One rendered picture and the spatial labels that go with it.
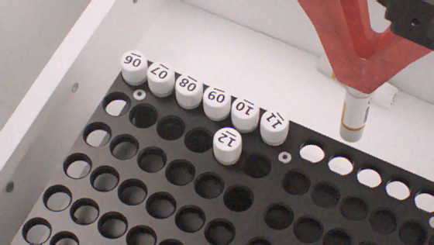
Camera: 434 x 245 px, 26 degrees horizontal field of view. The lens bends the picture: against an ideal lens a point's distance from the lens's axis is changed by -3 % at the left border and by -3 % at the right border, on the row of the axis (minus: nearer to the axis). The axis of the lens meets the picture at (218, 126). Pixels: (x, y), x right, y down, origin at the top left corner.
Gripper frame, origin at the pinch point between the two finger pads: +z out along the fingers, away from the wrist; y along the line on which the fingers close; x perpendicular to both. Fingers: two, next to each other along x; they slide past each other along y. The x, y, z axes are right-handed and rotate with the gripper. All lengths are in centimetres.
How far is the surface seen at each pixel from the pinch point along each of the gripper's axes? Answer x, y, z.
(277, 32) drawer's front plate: -7.3, -10.2, 12.4
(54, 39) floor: -63, -58, 91
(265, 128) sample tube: -3.5, 0.1, 6.7
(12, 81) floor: -65, -47, 92
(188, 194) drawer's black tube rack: -5.2, 3.8, 8.3
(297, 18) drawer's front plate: -6.2, -10.0, 10.4
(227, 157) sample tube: -4.4, 1.8, 7.3
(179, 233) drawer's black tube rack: -4.7, 5.6, 8.5
